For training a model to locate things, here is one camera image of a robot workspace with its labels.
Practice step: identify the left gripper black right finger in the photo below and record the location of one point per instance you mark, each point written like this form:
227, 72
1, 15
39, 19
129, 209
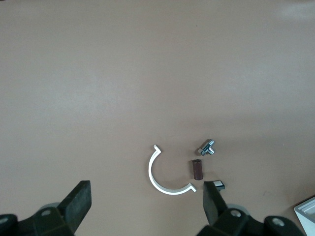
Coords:
212, 209

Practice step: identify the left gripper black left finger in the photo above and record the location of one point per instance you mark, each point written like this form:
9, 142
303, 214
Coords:
73, 209

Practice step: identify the brown hexagonal standoff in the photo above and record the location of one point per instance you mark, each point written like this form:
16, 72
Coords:
196, 170

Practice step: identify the white curved plastic clamp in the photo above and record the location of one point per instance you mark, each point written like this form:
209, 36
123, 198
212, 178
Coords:
169, 191

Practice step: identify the silver metal tee fitting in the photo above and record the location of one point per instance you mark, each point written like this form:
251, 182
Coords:
206, 147

